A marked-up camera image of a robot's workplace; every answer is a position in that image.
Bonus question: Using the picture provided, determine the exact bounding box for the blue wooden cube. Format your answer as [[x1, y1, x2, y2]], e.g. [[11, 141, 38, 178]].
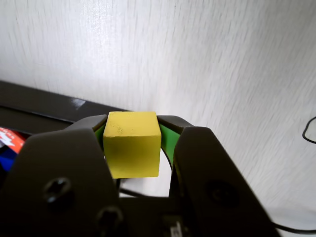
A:
[[0, 152, 18, 174]]

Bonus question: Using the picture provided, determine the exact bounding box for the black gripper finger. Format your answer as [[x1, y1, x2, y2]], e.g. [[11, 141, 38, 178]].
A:
[[157, 115, 282, 237], [0, 114, 132, 237]]

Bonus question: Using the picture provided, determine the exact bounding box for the black cardboard box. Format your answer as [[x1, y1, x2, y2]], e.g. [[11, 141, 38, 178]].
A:
[[0, 80, 134, 191]]

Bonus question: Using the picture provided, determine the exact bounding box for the yellow wooden cube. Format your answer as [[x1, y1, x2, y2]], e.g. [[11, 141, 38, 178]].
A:
[[103, 111, 162, 179]]

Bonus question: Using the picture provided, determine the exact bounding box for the orange printed carton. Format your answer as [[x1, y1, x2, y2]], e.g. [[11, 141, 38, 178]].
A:
[[0, 127, 27, 155]]

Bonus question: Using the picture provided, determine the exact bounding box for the thin black wire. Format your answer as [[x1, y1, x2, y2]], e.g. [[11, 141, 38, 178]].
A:
[[302, 116, 316, 144]]

